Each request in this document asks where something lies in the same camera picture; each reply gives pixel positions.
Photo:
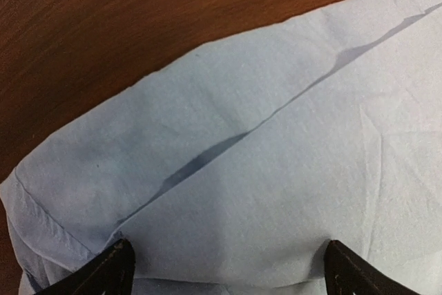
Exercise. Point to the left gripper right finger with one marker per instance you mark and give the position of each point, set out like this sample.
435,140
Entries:
347,273

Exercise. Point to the light blue long sleeve shirt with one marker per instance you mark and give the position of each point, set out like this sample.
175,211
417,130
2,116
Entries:
231,168

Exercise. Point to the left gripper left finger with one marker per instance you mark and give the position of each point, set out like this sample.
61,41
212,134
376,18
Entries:
111,272

